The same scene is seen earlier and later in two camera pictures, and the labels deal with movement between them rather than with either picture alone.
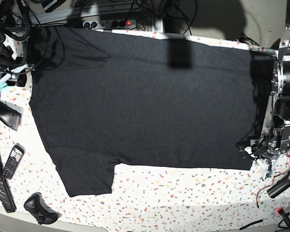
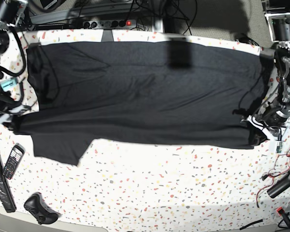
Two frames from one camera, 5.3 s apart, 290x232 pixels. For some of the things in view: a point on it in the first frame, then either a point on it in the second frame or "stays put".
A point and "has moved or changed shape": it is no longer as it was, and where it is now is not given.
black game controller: [36, 206] stays put
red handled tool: [281, 211] stays put
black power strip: [99, 24] stays put
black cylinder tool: [281, 186] stays put
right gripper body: [263, 149] -> [271, 119]
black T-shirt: [102, 97] has moved or changed shape
